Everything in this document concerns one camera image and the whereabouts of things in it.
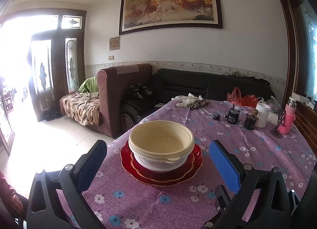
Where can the black sandals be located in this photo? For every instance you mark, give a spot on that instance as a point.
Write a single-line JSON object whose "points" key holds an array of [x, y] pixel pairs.
{"points": [[140, 90]]}

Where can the wooden glass door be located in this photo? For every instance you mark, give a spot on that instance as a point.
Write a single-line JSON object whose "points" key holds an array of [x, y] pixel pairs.
{"points": [[57, 65]]}

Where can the black sofa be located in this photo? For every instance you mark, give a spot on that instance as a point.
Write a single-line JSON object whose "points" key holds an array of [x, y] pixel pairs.
{"points": [[185, 83]]}

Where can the purple floral tablecloth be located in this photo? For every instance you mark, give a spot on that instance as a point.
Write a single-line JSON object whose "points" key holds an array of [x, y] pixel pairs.
{"points": [[247, 144]]}

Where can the green cloth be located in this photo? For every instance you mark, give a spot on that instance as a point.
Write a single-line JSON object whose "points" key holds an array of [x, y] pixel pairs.
{"points": [[89, 85]]}

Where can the black shoes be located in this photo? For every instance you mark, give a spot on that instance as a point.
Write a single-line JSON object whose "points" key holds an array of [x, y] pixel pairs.
{"points": [[53, 115]]}

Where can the framed horse painting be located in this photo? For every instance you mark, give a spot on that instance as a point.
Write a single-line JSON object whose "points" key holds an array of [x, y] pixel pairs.
{"points": [[171, 6]]}

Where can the white box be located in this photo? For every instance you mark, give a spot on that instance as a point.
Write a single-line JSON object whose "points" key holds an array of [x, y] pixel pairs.
{"points": [[274, 118]]}

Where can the leopard print pouch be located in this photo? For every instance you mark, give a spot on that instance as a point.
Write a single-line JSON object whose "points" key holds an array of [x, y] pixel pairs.
{"points": [[197, 104]]}

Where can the clear plastic bag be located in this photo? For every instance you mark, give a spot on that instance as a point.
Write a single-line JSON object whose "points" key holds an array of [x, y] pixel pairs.
{"points": [[273, 104]]}

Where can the white foam bowl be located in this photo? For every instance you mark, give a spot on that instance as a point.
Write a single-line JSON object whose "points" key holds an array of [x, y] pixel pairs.
{"points": [[148, 163], [163, 168]]}

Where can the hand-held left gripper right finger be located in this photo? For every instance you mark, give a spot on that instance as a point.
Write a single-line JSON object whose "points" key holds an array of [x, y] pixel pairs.
{"points": [[225, 164]]}

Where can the black jar with cork lid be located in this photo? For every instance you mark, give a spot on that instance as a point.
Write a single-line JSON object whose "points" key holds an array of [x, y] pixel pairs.
{"points": [[250, 121]]}

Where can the white gloves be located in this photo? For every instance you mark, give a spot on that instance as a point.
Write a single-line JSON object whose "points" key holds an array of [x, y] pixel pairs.
{"points": [[185, 98]]}

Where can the brown sofa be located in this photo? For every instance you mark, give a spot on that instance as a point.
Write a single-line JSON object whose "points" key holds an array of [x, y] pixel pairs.
{"points": [[121, 95]]}

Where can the small black object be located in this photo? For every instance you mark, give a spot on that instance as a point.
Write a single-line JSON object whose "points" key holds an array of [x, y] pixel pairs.
{"points": [[217, 117]]}

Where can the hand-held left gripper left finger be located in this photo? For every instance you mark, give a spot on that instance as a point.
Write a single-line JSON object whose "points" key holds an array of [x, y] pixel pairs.
{"points": [[92, 162]]}

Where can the bottle in pink knit sleeve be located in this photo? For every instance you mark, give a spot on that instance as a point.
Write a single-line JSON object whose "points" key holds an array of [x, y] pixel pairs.
{"points": [[288, 117]]}

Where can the patterned sofa blanket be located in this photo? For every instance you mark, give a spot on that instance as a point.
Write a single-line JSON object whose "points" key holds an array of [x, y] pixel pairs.
{"points": [[79, 107]]}

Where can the cream plastic bowl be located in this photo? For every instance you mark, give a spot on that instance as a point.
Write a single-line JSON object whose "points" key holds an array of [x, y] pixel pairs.
{"points": [[158, 139]]}

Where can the black phone stand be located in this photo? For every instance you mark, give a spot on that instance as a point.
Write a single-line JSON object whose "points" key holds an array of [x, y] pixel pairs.
{"points": [[279, 125]]}

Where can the red plastic bag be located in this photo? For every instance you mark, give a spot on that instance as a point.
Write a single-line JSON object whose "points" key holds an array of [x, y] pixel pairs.
{"points": [[244, 99]]}

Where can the wall plaque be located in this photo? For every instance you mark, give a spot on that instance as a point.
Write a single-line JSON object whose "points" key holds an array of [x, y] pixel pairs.
{"points": [[114, 43]]}

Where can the red gold-rimmed plate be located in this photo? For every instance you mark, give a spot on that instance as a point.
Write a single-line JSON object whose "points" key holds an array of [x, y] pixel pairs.
{"points": [[126, 162], [190, 161]]}

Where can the white plastic jar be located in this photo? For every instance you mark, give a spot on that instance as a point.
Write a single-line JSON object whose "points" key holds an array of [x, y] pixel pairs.
{"points": [[262, 115]]}

